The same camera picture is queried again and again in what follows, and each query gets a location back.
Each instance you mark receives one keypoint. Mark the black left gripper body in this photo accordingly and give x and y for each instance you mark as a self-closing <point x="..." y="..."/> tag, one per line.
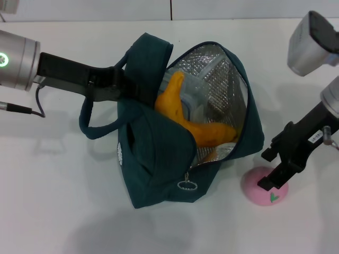
<point x="69" y="74"/>

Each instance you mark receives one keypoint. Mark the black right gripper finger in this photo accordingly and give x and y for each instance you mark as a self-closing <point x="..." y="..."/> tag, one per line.
<point x="275" y="178"/>
<point x="271" y="153"/>

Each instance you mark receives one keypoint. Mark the yellow banana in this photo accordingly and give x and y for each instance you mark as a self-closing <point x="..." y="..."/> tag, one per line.
<point x="172" y="105"/>

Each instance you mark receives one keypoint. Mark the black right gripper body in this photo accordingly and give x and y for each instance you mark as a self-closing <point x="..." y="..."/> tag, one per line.
<point x="302" y="143"/>

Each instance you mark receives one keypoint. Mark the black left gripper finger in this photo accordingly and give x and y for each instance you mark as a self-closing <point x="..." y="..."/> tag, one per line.
<point x="135" y="92"/>

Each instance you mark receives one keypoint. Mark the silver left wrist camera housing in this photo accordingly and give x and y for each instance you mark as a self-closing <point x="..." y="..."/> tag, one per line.
<point x="8" y="5"/>

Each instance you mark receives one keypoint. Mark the dark teal insulated lunch bag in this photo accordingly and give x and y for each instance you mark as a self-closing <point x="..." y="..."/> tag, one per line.
<point x="159" y="158"/>

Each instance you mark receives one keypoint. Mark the clear plastic blue-rimmed food container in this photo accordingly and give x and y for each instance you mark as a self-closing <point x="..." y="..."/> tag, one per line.
<point x="193" y="90"/>

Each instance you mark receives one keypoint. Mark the pink toy peach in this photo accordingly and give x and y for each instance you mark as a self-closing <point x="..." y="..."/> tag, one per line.
<point x="251" y="190"/>

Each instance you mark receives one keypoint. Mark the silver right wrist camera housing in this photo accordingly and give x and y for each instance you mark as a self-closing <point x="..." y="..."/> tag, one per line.
<point x="307" y="53"/>

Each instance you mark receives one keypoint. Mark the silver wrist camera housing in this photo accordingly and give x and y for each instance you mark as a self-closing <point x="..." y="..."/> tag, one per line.
<point x="307" y="53"/>
<point x="8" y="5"/>

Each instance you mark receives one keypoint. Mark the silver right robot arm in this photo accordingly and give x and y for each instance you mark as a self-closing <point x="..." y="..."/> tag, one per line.
<point x="332" y="98"/>

